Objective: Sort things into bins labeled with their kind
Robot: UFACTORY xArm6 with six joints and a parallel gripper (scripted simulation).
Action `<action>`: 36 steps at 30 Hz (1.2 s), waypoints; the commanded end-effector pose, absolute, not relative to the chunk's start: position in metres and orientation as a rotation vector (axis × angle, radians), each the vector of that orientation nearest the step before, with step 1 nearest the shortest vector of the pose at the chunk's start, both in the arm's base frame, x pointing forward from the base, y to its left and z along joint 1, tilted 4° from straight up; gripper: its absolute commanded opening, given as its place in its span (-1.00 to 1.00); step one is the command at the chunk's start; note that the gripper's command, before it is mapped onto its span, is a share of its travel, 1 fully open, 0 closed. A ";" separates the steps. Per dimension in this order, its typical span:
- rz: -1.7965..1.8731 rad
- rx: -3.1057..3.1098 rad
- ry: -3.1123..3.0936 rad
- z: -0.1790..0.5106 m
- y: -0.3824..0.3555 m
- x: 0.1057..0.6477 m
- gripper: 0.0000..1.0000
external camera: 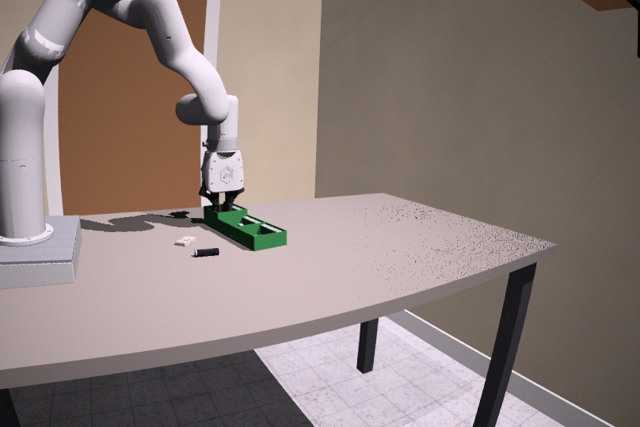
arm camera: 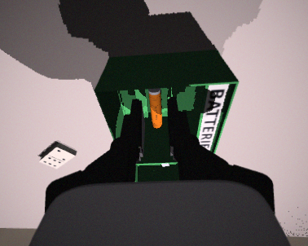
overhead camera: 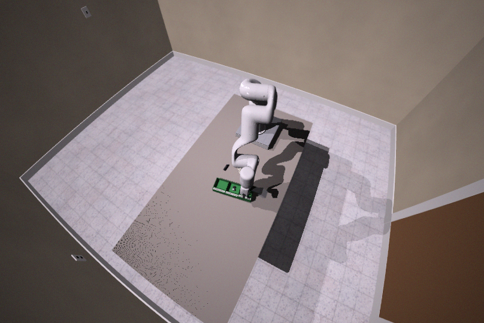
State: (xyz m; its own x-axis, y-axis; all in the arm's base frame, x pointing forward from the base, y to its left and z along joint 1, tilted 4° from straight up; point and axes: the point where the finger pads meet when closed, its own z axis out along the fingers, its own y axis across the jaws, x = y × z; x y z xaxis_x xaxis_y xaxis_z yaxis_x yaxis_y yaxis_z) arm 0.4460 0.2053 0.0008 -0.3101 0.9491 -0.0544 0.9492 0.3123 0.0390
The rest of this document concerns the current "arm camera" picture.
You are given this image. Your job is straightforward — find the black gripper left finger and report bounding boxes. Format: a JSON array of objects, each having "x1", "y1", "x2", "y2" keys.
[{"x1": 45, "y1": 99, "x2": 145, "y2": 212}]

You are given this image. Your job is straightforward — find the dark green bin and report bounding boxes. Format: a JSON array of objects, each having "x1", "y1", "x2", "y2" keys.
[{"x1": 95, "y1": 50, "x2": 239, "y2": 182}]

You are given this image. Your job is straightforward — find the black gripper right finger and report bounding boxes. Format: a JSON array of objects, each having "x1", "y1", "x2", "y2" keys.
[{"x1": 167, "y1": 97, "x2": 275, "y2": 214}]

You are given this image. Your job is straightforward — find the white domino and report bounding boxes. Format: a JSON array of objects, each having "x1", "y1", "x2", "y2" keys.
[{"x1": 39, "y1": 143, "x2": 77, "y2": 169}]

